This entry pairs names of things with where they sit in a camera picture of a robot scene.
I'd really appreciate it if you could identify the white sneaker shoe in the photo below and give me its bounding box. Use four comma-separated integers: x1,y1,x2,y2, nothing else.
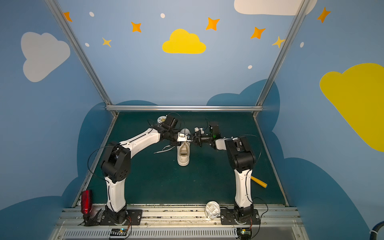
177,142,191,167

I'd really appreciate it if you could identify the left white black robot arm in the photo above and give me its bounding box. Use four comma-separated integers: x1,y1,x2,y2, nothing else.
96,115,191,226

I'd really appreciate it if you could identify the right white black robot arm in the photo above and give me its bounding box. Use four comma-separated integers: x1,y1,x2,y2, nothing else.
191,122,261,225

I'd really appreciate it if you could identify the round sunflower label canister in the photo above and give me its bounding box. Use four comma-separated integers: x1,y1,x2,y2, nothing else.
157,116,167,124

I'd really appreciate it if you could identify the yellow plastic scoop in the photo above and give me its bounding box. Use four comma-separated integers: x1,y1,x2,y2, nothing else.
251,176,268,188

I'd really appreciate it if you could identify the red bottle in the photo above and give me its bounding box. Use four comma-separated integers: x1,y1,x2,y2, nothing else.
81,190,93,215

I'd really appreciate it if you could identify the right small circuit board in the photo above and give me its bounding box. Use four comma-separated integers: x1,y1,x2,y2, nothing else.
236,228,252,240

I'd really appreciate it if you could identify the small circuit board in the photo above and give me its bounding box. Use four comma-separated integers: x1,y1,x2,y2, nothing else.
109,228,129,240
236,228,252,240

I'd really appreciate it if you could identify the left small circuit board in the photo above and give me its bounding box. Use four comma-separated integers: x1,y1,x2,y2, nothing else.
109,228,129,240

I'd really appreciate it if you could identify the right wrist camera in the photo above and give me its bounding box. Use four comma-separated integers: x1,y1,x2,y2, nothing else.
195,127,205,134

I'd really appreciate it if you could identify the aluminium frame back bar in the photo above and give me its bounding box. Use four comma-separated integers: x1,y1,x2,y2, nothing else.
106,105,263,112

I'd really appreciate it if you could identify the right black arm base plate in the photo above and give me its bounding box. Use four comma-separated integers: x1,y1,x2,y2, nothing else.
220,208,261,225

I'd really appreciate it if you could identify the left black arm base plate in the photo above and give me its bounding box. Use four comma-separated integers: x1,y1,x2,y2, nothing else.
100,209,143,226

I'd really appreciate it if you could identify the aluminium front rail base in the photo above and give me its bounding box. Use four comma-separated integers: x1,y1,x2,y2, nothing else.
50,204,309,240

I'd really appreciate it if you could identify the aluminium frame right post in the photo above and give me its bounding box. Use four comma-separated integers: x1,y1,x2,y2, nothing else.
253,0,311,121

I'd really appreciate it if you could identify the aluminium frame post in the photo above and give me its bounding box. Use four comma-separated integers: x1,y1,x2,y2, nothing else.
253,0,311,121
45,0,113,106

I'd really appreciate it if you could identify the aluminium frame left post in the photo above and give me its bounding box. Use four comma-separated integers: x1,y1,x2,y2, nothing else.
45,0,113,106

